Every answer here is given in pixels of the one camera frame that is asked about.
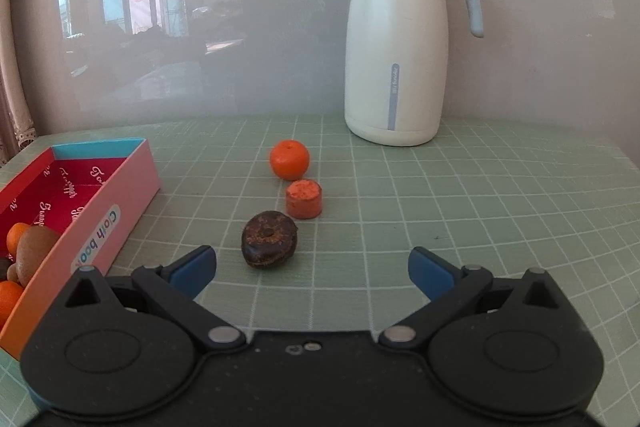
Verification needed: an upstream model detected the orange mandarin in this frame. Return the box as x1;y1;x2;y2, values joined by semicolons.
270;140;310;181
6;222;32;254
0;281;25;326

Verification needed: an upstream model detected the large brown kiwi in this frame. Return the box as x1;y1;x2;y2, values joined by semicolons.
17;226;62;286

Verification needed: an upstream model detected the white thermos jug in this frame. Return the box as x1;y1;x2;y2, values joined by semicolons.
342;0;485;146

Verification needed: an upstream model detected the colourful cardboard box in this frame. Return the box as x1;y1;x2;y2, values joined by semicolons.
0;137;162;361

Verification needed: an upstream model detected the beige lace curtain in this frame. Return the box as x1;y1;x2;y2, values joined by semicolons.
0;0;39;168

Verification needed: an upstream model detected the green checked tablecloth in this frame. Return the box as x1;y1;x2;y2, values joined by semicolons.
0;114;640;427

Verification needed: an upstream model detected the orange cylinder fruit piece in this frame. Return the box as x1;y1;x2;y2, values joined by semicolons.
285;180;324;220

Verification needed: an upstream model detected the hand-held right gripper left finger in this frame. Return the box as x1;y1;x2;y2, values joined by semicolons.
52;245;247;351

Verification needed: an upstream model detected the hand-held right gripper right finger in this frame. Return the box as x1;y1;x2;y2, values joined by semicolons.
378;246;574;351

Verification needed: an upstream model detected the dark brown dried fruit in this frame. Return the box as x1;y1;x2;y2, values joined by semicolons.
241;212;301;266

